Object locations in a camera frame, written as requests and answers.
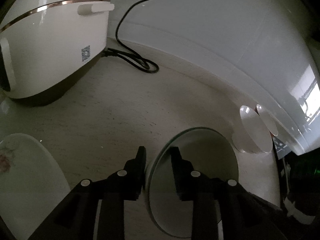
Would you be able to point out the large white bowl green rim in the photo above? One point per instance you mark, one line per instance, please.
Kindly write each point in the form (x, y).
(210, 153)

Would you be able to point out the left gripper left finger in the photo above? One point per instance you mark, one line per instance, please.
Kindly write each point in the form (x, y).
(95, 209)

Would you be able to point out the white plate pink flower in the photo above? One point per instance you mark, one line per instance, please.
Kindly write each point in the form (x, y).
(32, 184)

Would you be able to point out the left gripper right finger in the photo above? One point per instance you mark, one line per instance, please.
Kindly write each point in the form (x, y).
(243, 214)

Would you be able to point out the white rice cooker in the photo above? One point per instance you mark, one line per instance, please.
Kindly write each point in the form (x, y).
(45, 42)

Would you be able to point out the white flared bowl pink flowers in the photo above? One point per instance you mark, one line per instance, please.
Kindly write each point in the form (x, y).
(251, 134)

